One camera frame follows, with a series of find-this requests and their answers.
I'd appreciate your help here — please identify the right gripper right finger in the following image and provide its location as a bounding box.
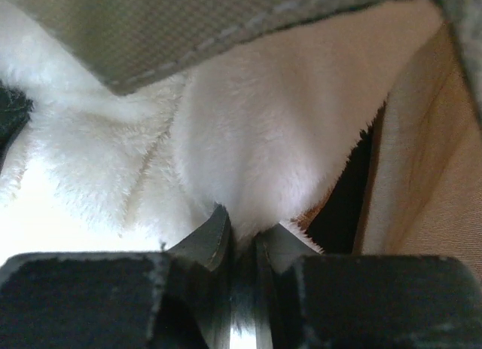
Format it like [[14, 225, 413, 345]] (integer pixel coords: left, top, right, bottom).
[[255, 226, 481, 348]]

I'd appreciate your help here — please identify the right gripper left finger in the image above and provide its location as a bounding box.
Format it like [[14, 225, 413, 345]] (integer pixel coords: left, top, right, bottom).
[[1, 207, 230, 348]]

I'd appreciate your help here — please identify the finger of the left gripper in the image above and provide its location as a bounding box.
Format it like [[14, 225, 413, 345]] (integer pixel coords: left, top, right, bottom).
[[0, 82, 33, 167]]

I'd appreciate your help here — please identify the beige pet tent fabric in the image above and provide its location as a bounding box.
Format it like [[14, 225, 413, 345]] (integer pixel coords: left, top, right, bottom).
[[1, 0, 481, 261]]

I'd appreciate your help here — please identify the white fluffy cushion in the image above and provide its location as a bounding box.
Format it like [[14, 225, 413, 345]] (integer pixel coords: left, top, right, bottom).
[[1, 0, 442, 260]]

